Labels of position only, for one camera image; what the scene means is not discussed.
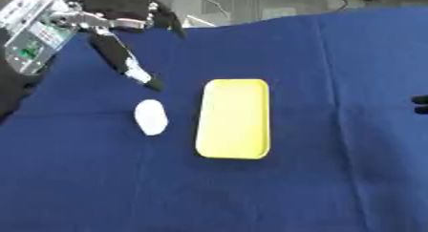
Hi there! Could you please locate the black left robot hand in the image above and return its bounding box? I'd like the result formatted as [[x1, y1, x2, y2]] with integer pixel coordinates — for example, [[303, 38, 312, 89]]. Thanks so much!
[[48, 0, 187, 93]]

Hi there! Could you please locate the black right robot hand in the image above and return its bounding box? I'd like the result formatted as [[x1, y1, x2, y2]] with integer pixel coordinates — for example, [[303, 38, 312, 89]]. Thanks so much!
[[409, 95, 428, 116]]

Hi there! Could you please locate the white oval object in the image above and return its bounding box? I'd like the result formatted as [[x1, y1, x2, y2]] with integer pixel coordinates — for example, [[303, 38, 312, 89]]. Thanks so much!
[[132, 98, 171, 137]]

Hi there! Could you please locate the yellow rectangular tray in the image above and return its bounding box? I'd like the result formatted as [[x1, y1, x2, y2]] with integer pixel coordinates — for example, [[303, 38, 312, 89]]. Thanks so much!
[[194, 78, 273, 160]]

